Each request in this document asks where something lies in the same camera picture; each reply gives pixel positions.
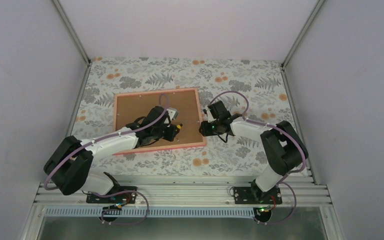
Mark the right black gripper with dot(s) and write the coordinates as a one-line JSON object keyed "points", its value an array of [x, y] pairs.
{"points": [[205, 132]]}

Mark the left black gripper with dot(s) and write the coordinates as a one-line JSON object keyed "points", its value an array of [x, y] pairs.
{"points": [[171, 134]]}

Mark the pink picture frame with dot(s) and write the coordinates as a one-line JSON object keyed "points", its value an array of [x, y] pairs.
{"points": [[130, 106]]}

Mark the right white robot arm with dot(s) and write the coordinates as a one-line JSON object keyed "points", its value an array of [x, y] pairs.
{"points": [[284, 150]]}

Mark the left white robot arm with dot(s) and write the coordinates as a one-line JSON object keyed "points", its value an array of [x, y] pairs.
{"points": [[69, 167]]}

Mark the floral patterned table mat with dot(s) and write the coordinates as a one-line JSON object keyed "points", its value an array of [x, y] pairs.
{"points": [[252, 87]]}

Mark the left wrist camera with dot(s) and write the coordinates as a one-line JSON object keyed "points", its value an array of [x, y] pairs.
{"points": [[173, 113]]}

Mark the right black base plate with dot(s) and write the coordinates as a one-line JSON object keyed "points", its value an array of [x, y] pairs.
{"points": [[254, 196]]}

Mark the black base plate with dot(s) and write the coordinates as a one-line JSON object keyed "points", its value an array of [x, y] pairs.
{"points": [[254, 196], [125, 198]]}

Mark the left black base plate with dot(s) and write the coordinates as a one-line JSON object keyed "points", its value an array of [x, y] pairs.
{"points": [[125, 198]]}

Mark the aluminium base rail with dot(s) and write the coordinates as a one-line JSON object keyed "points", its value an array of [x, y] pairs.
{"points": [[184, 197]]}

